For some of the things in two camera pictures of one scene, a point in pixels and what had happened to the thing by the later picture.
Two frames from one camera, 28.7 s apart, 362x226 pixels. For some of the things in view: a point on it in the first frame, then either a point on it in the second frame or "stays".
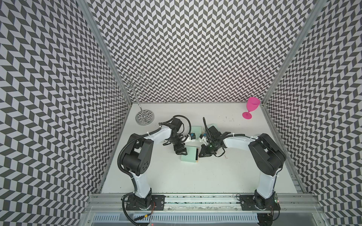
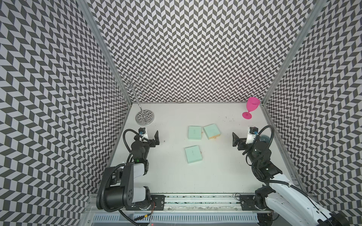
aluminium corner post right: (294, 52) stays
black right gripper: (206, 152) to (242, 141)
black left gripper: (180, 148) to (156, 141)
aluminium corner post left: (86, 7) stays
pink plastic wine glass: (252, 104) stays
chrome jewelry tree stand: (135, 83) stays
